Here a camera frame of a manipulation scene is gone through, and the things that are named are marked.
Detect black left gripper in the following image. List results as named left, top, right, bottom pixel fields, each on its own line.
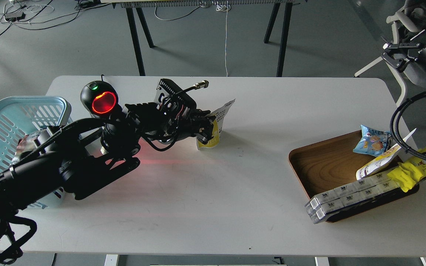
left=152, top=78, right=216, bottom=144

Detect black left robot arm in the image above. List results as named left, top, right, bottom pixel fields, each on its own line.
left=0, top=78, right=216, bottom=265

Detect blue snack bag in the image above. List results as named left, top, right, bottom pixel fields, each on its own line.
left=353, top=125, right=393, bottom=157

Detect yellow cartoon snack bag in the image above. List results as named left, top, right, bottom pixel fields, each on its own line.
left=387, top=147, right=426, bottom=192

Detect long white snack box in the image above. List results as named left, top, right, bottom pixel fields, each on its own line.
left=304, top=171, right=402, bottom=224

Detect snack packets in basket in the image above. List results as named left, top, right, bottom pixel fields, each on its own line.
left=11, top=129, right=51, bottom=164

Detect light blue plastic basket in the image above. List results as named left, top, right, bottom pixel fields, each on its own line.
left=0, top=96, right=71, bottom=212

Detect black barcode scanner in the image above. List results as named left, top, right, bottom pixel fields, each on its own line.
left=80, top=80, right=122, bottom=119

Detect brown wooden tray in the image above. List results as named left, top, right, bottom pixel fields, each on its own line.
left=288, top=131, right=420, bottom=205

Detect black legged background table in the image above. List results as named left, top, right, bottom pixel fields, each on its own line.
left=98, top=0, right=298, bottom=77

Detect black power adapter on floor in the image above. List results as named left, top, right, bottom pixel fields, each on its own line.
left=4, top=10, right=26, bottom=22

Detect white hanging cable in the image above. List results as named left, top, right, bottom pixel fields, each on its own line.
left=216, top=0, right=232, bottom=77

